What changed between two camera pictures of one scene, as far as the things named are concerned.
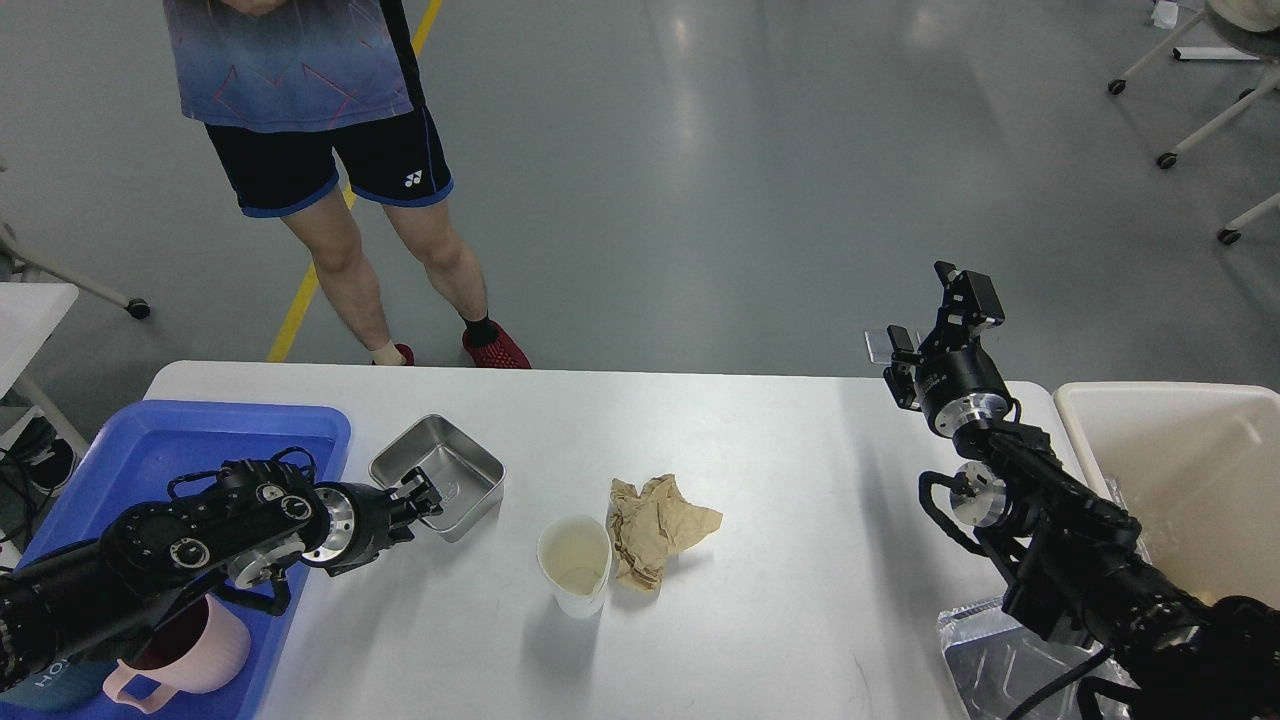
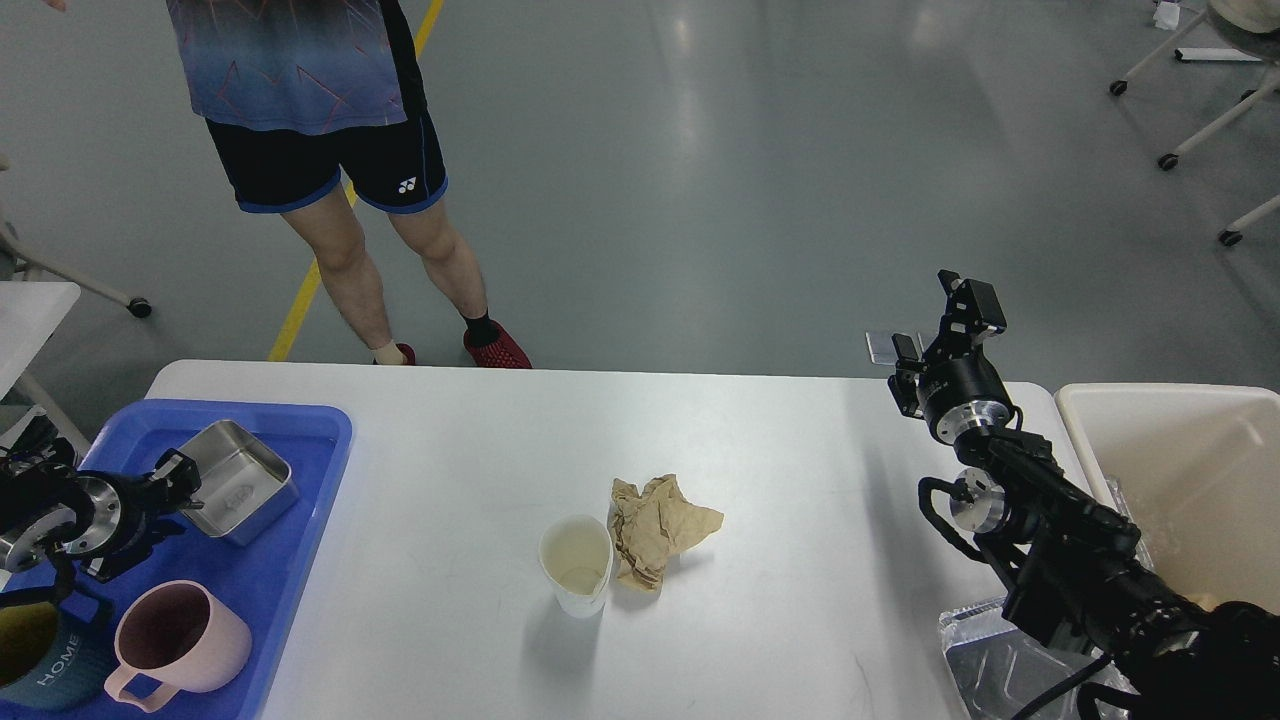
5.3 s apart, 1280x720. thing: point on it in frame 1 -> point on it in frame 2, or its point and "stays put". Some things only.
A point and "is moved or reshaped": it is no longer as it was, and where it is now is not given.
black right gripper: x=955 y=384 stays put
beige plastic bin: x=1197 y=467 stays put
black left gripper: x=352 y=524 -> x=97 y=518
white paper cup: x=575 y=552 stays put
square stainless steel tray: x=469 y=481 is moved or reshaped
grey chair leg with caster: x=136 y=308 stays put
